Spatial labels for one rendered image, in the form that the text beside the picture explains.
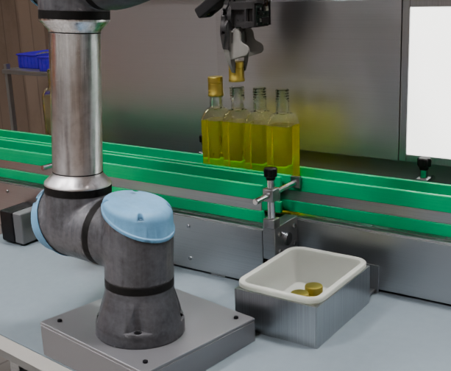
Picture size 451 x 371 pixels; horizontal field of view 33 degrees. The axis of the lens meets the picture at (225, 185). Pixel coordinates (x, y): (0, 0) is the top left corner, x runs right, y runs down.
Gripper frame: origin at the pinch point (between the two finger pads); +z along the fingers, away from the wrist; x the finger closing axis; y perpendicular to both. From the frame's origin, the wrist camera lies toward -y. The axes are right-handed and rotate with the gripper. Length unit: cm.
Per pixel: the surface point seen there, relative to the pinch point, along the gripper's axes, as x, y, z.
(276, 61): 12.0, 3.3, 0.3
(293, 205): -4.2, 16.4, 28.9
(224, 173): -6.1, -0.1, 23.1
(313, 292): -24, 31, 38
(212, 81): -1.7, -5.4, 3.5
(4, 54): 284, -418, 36
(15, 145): -5, -69, 23
